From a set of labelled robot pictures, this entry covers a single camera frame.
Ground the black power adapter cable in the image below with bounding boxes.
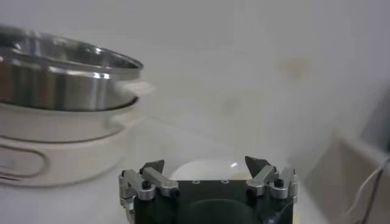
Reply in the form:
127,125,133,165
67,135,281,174
361,156,390,224

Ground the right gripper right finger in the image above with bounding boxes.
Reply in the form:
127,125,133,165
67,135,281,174
244,155,299,204

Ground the white steamed baozi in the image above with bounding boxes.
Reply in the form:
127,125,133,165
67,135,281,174
169,159,251,181

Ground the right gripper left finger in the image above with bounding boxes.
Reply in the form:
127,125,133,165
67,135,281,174
118,159,180,211

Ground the cream electric cooker pot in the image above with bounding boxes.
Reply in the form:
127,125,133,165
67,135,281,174
0,99,147,188

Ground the thin white cable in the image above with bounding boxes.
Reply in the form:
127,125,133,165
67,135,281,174
346,164,388,215

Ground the stainless steel steamer basket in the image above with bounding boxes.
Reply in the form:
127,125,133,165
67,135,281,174
0,26,156,112

